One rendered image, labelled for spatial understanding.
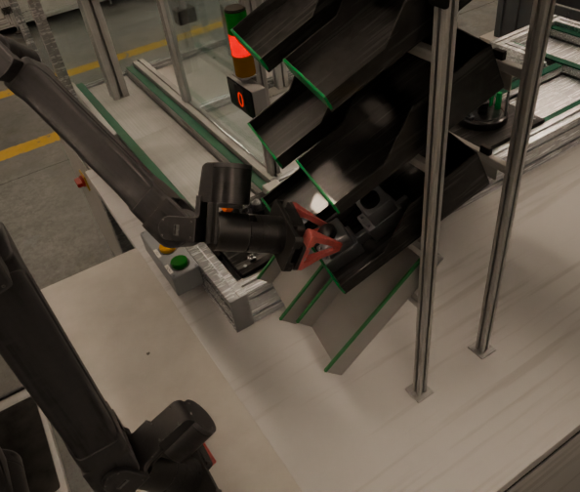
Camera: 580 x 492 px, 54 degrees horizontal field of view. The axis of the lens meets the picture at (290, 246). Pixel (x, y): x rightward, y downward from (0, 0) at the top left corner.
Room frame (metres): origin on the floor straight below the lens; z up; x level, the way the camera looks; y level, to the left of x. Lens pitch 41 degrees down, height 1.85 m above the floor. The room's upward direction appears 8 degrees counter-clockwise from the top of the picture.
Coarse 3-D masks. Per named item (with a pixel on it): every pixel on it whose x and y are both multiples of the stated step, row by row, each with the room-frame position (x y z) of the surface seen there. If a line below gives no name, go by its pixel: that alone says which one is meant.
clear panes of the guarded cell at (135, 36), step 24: (24, 0) 1.86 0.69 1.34; (48, 0) 2.23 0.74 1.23; (72, 0) 2.26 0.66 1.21; (120, 0) 2.34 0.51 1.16; (144, 0) 2.38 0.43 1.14; (24, 24) 2.11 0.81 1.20; (72, 24) 2.25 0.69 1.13; (120, 24) 2.33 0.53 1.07; (144, 24) 2.37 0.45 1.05; (72, 48) 2.24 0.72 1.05; (120, 48) 2.32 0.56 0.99; (144, 48) 2.36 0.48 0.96; (168, 48) 2.40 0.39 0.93; (72, 72) 2.22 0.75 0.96; (96, 72) 2.26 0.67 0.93
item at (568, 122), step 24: (504, 96) 1.58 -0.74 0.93; (552, 96) 1.57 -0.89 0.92; (552, 120) 1.37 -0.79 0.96; (576, 120) 1.36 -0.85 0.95; (504, 144) 1.28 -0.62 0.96; (528, 144) 1.27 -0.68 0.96; (552, 144) 1.32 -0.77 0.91; (528, 168) 1.28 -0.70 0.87; (480, 192) 1.19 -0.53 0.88; (264, 288) 0.89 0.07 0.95; (264, 312) 0.88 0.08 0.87
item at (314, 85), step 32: (352, 0) 0.76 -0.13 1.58; (384, 0) 0.76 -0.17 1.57; (416, 0) 0.64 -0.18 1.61; (320, 32) 0.75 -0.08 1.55; (352, 32) 0.74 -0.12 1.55; (384, 32) 0.70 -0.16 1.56; (416, 32) 0.64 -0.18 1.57; (288, 64) 0.71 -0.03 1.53; (320, 64) 0.71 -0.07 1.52; (352, 64) 0.67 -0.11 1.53; (384, 64) 0.63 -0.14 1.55; (320, 96) 0.62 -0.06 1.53
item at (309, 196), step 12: (300, 168) 0.89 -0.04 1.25; (288, 180) 0.88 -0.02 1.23; (300, 180) 0.89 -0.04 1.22; (276, 192) 0.87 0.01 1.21; (288, 192) 0.87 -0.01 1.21; (300, 192) 0.85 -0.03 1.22; (312, 192) 0.84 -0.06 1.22; (300, 204) 0.83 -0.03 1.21; (312, 204) 0.81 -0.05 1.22; (324, 204) 0.80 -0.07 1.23; (324, 216) 0.76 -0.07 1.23; (312, 228) 0.76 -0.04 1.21
